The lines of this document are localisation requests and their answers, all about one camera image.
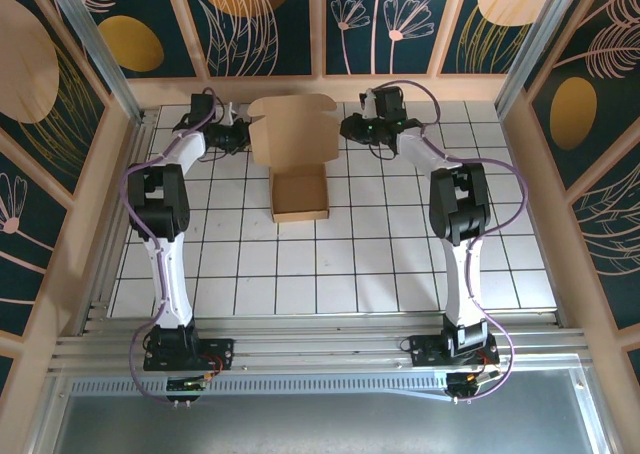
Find brown cardboard box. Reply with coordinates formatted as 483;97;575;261
247;95;340;224

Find grey sheet metal tray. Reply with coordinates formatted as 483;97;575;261
24;366;616;454

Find aluminium corner post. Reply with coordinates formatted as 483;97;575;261
41;0;146;125
493;0;587;120

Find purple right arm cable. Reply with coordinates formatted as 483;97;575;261
382;80;531;404

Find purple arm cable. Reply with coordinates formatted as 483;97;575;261
382;80;531;404
122;87;224;406

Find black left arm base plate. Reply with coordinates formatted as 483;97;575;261
142;337;236;373

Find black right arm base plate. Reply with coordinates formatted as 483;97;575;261
409;333;501;368

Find aluminium extrusion table frame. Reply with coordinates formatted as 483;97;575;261
47;104;594;375

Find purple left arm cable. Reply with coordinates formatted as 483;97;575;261
122;87;224;406

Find perforated grey cable duct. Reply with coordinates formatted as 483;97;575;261
68;376;451;401

